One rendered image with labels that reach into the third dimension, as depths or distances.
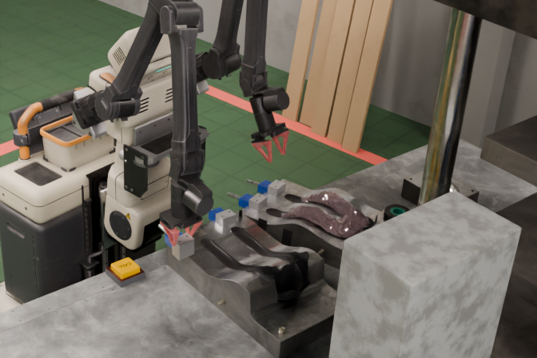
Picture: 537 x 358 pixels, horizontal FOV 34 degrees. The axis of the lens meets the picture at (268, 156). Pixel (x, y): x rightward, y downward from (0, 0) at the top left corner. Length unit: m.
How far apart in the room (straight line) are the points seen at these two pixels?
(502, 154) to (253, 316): 0.84
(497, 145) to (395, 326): 0.46
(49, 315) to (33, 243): 0.65
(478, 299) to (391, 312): 0.21
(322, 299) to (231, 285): 0.25
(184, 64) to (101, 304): 0.69
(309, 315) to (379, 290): 0.84
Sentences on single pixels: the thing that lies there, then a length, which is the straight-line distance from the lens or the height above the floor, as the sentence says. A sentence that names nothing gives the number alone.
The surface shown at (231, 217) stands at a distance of 2.58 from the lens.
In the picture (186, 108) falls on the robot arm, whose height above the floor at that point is 1.34.
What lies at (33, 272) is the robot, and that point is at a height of 0.49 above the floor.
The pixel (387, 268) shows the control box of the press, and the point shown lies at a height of 1.47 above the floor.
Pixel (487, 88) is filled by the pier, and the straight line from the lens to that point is 4.89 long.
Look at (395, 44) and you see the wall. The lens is 5.31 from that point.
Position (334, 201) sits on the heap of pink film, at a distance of 2.70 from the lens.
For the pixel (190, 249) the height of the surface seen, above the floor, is 0.93.
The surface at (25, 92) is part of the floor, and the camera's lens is 5.52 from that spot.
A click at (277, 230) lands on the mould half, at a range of 2.66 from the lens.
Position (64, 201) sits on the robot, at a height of 0.75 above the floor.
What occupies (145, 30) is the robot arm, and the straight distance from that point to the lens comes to 2.32.
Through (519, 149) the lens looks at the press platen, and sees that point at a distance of 1.77.
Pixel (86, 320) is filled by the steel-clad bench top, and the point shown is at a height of 0.80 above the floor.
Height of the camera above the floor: 2.32
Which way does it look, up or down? 29 degrees down
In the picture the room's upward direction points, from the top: 4 degrees clockwise
